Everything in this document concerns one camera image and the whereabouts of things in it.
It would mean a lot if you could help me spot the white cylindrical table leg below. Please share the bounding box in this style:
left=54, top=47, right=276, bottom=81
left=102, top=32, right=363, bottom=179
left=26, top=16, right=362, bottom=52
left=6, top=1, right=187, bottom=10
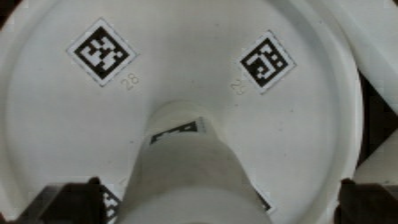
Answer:
left=120, top=101, right=273, bottom=224

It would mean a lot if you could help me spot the white round table top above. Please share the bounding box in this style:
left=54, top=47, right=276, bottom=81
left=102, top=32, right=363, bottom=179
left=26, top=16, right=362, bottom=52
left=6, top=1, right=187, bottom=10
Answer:
left=0, top=0, right=363, bottom=224

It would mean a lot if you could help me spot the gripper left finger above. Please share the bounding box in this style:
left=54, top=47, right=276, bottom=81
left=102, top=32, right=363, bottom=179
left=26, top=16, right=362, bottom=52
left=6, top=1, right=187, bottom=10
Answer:
left=15, top=177, right=107, bottom=224

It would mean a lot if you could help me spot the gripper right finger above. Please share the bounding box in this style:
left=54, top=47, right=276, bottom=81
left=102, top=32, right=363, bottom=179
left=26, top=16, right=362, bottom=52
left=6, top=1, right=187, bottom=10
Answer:
left=337, top=179, right=398, bottom=224

